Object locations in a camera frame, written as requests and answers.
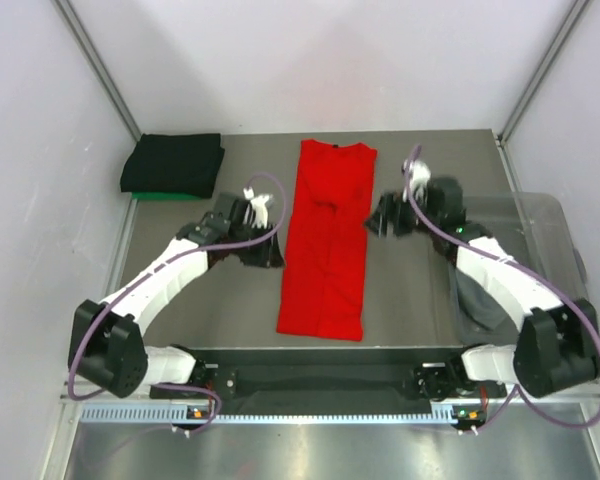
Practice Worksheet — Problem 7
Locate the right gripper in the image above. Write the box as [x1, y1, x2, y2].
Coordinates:
[362, 189, 440, 240]

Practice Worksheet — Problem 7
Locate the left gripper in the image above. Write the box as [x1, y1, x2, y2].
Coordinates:
[228, 220, 284, 268]

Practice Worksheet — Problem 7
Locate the red t shirt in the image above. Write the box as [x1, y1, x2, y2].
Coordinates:
[276, 139, 377, 342]

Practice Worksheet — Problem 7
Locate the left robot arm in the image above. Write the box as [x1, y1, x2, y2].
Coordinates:
[68, 188, 285, 399]

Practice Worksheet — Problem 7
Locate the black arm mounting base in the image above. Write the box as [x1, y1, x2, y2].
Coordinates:
[149, 347, 509, 416]

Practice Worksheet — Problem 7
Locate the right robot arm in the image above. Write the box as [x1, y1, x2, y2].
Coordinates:
[364, 176, 600, 398]

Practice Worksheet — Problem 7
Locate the folded black t shirt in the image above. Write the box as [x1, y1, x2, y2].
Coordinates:
[119, 133, 225, 199]

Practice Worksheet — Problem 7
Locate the folded green t shirt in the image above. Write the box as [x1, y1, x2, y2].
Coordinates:
[131, 192, 201, 201]

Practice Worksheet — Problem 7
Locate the grey t shirt in bin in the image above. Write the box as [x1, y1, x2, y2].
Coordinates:
[451, 269, 516, 334]

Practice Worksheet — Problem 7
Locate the clear plastic bin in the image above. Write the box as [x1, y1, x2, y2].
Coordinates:
[447, 192, 589, 345]

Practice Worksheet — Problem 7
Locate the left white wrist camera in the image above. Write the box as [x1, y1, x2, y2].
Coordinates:
[243, 187, 274, 228]

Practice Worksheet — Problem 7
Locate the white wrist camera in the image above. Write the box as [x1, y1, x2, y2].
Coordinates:
[402, 159, 431, 202]
[243, 187, 274, 228]

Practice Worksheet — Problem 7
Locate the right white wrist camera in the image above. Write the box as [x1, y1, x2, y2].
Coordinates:
[402, 159, 431, 202]

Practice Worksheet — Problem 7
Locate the grey slotted cable duct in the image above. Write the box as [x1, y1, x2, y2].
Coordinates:
[80, 403, 458, 425]

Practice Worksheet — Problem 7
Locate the aluminium frame rail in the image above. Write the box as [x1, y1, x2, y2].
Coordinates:
[59, 362, 600, 406]

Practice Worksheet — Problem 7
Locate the right corner aluminium post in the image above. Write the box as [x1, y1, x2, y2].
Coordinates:
[496, 0, 592, 147]

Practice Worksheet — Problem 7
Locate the corner aluminium post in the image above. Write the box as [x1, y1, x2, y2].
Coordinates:
[496, 0, 592, 147]
[51, 0, 142, 141]

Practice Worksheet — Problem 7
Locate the left corner aluminium post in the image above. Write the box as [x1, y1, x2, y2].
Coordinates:
[51, 0, 142, 141]

